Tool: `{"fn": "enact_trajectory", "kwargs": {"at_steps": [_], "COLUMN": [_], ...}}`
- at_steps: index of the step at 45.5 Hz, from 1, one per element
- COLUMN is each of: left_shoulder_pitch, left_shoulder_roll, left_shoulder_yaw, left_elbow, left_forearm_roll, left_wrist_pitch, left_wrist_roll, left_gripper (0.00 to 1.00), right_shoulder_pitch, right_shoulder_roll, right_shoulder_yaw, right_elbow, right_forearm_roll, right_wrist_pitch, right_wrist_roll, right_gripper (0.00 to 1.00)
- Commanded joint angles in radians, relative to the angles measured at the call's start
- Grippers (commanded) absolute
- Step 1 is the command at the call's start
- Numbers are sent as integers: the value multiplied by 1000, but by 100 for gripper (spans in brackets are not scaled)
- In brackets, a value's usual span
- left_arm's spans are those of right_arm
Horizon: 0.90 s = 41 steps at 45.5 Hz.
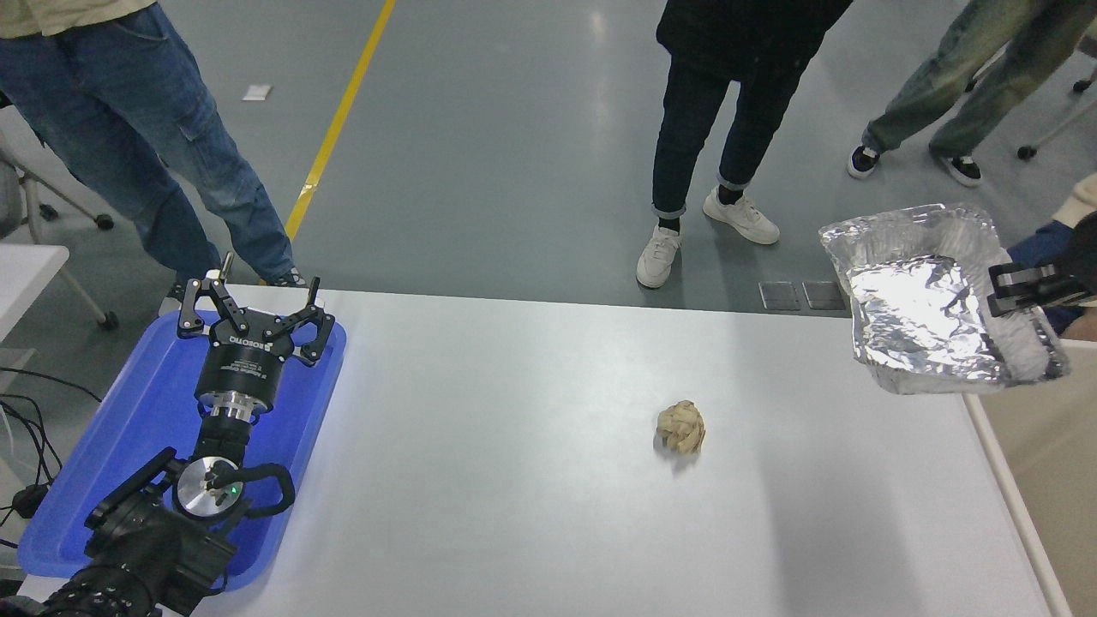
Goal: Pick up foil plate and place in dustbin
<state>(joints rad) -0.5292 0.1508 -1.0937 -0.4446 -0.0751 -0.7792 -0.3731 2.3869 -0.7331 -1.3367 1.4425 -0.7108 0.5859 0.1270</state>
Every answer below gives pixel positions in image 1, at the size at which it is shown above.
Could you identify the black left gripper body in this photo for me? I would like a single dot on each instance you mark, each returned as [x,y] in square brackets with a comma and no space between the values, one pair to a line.
[240,370]

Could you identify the silver foil tray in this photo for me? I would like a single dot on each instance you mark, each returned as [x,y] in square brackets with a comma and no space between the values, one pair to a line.
[917,317]

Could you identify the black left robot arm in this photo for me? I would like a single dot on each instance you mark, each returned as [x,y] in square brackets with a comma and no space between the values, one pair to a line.
[146,548]

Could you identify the metal floor plate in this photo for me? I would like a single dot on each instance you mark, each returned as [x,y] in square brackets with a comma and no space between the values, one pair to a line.
[824,296]
[779,296]

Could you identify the blue plastic tray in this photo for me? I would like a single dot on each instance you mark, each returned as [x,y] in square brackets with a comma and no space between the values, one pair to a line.
[128,428]

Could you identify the wheeled chair base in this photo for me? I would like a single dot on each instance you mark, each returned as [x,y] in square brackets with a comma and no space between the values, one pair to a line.
[1058,128]

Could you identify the small white side table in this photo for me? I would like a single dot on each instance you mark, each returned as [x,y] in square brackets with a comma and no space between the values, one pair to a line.
[26,274]

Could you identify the white wheeled chair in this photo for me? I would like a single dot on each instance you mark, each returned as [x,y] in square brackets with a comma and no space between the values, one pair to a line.
[38,206]

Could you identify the white paper scrap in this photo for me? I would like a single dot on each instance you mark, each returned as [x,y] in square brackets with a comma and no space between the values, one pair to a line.
[257,92]

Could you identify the crumpled tan paper ball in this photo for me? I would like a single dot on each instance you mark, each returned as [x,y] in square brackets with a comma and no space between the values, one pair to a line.
[682,427]

